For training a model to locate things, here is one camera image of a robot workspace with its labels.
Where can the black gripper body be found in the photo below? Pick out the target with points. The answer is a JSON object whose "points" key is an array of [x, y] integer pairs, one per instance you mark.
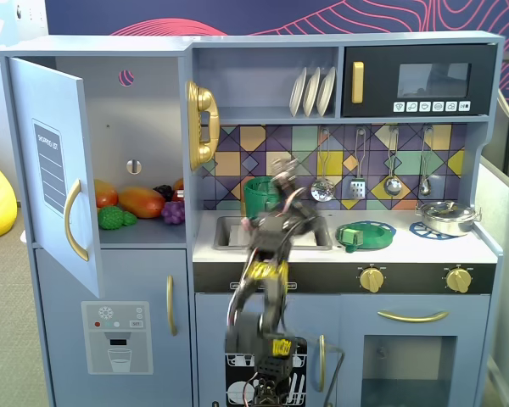
{"points": [[285, 173]]}

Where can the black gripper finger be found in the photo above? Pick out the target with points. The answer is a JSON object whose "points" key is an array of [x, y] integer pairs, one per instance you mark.
{"points": [[278, 166], [292, 164]]}

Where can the green plastic lid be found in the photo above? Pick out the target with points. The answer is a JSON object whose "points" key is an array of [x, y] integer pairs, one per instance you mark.
{"points": [[371, 239]]}

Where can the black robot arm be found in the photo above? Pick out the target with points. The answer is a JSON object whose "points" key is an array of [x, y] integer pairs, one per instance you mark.
{"points": [[271, 263]]}

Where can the steel pot lid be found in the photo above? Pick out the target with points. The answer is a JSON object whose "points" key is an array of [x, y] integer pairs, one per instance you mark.
{"points": [[445, 210]]}

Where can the green plastic container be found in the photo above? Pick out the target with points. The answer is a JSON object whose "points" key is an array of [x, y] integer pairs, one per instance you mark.
{"points": [[256, 199]]}

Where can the steel skimmer spoon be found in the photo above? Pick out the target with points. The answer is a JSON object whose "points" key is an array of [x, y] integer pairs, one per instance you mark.
{"points": [[322, 191]]}

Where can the steel slotted spatula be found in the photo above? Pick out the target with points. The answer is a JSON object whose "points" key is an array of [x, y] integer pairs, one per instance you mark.
{"points": [[357, 188]]}

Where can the white toy plate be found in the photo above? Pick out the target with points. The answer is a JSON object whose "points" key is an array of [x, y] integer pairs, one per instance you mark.
{"points": [[297, 93], [311, 93], [326, 91]]}

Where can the grey toy sink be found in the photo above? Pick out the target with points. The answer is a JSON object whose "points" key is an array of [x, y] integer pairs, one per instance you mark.
{"points": [[227, 233]]}

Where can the gold toy telephone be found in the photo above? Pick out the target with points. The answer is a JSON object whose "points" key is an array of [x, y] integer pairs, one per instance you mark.
{"points": [[201, 127]]}

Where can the orange toy fruit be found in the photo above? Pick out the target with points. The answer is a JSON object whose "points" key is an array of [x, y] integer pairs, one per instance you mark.
{"points": [[179, 185]]}

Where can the steel ladle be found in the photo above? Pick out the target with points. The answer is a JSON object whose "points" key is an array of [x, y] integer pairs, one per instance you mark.
{"points": [[392, 186]]}

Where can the purple toy grapes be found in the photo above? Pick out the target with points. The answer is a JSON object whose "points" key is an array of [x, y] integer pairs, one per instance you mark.
{"points": [[173, 212]]}

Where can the dark toy grapes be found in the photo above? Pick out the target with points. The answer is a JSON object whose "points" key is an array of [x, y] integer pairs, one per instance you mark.
{"points": [[164, 191]]}

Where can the black microwave door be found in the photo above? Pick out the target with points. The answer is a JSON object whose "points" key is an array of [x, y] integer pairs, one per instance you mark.
{"points": [[377, 85]]}

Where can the gold stove knob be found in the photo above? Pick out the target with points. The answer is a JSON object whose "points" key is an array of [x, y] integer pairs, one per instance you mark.
{"points": [[371, 280], [458, 280]]}

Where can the orange toy mango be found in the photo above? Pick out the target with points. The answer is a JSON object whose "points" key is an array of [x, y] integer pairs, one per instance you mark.
{"points": [[142, 202]]}

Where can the blue dishwasher door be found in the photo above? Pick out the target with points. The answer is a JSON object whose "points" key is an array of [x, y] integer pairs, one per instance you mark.
{"points": [[212, 330]]}

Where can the blue toy kitchen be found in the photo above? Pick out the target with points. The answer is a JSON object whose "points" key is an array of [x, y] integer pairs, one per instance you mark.
{"points": [[144, 271]]}

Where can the steel toy pot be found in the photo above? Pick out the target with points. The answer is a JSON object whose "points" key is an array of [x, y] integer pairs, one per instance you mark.
{"points": [[449, 226]]}

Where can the red yellow toy peach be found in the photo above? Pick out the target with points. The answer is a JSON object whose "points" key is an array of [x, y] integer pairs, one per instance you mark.
{"points": [[105, 194]]}

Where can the green bumpy toy fruit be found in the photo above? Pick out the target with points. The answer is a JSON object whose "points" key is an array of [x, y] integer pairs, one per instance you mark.
{"points": [[110, 218]]}

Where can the blue oven door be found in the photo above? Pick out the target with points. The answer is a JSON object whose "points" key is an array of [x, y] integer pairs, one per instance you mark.
{"points": [[352, 360]]}

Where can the grey office partition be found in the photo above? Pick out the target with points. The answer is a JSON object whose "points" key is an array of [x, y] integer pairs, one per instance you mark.
{"points": [[502, 237]]}

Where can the blue fridge door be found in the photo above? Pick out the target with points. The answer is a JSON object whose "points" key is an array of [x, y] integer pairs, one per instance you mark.
{"points": [[46, 127]]}

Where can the blue freezer door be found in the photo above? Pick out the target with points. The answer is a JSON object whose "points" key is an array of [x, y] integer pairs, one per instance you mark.
{"points": [[68, 280]]}

